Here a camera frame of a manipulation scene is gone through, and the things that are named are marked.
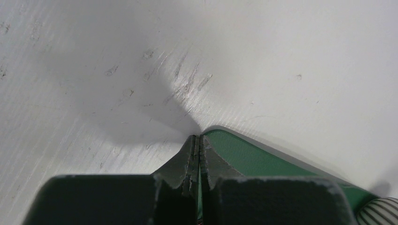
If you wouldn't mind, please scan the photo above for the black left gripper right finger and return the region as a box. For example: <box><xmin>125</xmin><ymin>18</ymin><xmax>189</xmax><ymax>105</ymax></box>
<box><xmin>199</xmin><ymin>135</ymin><xmax>356</xmax><ymax>225</ymax></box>

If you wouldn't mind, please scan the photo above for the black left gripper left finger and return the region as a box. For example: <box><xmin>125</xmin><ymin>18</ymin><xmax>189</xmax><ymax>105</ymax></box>
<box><xmin>23</xmin><ymin>135</ymin><xmax>199</xmax><ymax>225</ymax></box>

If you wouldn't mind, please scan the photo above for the green placemat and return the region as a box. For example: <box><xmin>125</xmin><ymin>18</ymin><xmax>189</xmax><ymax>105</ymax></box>
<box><xmin>201</xmin><ymin>129</ymin><xmax>377</xmax><ymax>225</ymax></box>

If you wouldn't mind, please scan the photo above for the grey ribbed mug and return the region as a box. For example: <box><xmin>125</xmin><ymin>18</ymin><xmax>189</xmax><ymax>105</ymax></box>
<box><xmin>356</xmin><ymin>197</ymin><xmax>398</xmax><ymax>225</ymax></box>

